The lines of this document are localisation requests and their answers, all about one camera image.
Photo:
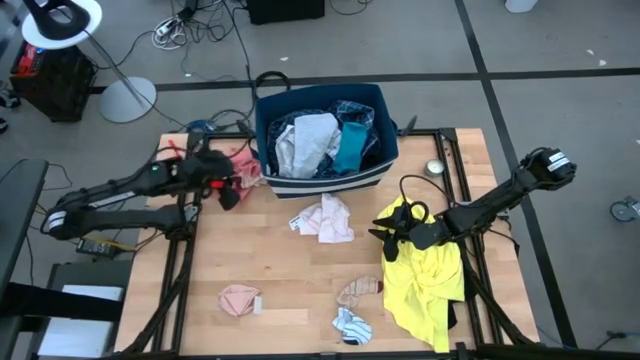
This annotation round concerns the white container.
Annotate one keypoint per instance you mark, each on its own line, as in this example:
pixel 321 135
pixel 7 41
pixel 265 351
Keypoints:
pixel 520 5

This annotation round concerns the black crate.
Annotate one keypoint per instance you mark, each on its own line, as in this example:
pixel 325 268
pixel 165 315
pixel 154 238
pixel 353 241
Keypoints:
pixel 60 87

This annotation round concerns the salmon pink cloth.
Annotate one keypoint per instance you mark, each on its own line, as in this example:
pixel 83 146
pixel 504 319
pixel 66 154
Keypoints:
pixel 237 300

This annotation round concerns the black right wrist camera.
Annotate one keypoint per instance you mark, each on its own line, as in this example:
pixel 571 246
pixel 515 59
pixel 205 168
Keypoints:
pixel 391 251

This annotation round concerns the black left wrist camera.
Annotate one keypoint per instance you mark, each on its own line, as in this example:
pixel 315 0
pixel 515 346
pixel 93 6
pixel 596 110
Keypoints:
pixel 230 198

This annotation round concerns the white floor lamp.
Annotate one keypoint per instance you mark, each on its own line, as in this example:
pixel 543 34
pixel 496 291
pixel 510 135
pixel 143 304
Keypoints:
pixel 127 100

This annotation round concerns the black aluminium frame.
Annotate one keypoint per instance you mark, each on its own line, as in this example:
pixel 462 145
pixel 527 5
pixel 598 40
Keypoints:
pixel 505 353

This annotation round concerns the white striped sock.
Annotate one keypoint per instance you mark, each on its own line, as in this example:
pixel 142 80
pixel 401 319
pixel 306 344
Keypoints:
pixel 352 327

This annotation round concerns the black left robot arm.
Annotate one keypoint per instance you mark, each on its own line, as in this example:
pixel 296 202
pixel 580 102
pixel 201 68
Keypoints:
pixel 150 184

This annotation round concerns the black desk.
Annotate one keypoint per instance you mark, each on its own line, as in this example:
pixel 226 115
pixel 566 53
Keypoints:
pixel 20 210

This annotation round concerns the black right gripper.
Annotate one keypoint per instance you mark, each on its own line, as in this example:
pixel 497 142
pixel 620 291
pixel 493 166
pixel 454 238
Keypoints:
pixel 412 227

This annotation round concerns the red box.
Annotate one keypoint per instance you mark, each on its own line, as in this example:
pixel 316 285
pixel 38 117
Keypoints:
pixel 29 57

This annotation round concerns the beige striped sock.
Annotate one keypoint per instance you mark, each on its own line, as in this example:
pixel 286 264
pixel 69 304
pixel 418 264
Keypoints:
pixel 360 290

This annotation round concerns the black flat bar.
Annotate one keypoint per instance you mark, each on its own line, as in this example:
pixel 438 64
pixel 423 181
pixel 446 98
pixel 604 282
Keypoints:
pixel 60 302

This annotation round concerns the white paper tag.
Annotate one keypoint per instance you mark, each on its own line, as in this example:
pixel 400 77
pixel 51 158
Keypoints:
pixel 258 305
pixel 295 223

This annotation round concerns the blue plaid shirt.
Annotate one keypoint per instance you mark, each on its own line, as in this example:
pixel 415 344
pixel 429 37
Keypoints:
pixel 357 112

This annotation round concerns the teal garment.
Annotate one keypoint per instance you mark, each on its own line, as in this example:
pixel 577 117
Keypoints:
pixel 350 147

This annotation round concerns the white power strip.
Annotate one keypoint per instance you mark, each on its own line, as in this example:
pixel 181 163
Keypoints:
pixel 165 27

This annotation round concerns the white garment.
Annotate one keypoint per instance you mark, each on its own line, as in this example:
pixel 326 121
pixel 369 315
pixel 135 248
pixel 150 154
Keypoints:
pixel 286 150

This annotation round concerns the black power adapter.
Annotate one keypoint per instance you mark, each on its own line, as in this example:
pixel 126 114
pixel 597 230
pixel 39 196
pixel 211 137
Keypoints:
pixel 95 246

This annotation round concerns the grey caster wheel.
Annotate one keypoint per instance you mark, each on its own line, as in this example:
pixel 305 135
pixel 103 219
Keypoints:
pixel 624 210

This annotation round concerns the coral pink garment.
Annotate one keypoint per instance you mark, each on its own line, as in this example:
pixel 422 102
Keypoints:
pixel 250 172

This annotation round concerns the yellow shirt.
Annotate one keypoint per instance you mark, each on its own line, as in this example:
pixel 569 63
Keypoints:
pixel 425 295

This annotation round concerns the navy white striped fabric bin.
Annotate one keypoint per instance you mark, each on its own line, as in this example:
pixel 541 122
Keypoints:
pixel 320 95

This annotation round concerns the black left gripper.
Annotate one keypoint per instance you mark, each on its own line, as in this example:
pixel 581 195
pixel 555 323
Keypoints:
pixel 212 170

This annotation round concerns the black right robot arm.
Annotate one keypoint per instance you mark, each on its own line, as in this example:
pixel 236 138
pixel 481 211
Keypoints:
pixel 500 196

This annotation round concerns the silver tape roll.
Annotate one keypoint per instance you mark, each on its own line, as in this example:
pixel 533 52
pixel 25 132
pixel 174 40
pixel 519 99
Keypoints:
pixel 434 168

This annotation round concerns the light pink shirt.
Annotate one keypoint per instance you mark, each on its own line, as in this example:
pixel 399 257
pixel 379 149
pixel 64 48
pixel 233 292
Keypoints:
pixel 330 222

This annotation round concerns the black box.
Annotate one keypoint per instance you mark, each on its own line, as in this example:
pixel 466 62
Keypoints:
pixel 285 10

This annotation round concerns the grey garment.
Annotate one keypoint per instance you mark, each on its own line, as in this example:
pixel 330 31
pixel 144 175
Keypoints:
pixel 312 145

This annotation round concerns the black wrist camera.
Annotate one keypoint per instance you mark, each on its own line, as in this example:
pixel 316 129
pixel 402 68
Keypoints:
pixel 230 198
pixel 391 251

